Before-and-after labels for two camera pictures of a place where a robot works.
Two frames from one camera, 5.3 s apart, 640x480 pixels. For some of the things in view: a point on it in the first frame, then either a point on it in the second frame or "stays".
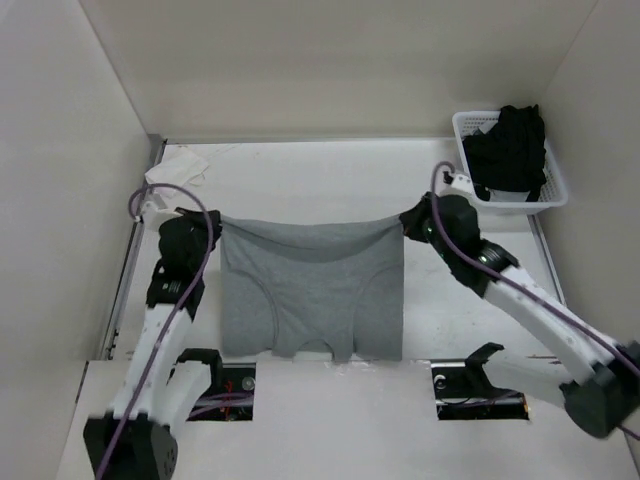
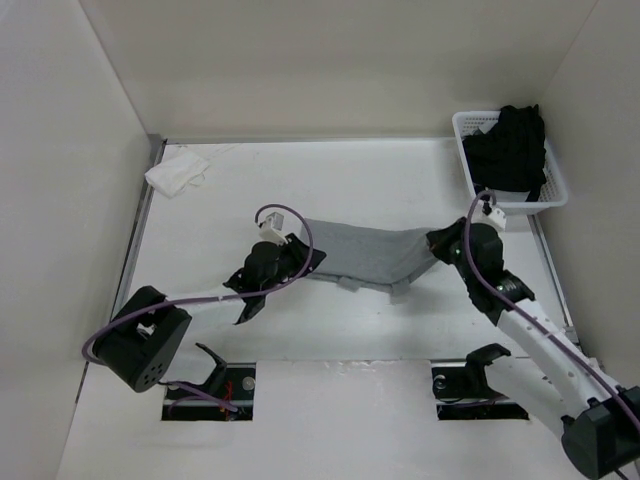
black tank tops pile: [510, 155] stays
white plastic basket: [553, 194] stays
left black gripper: [198, 218] -> [299, 252]
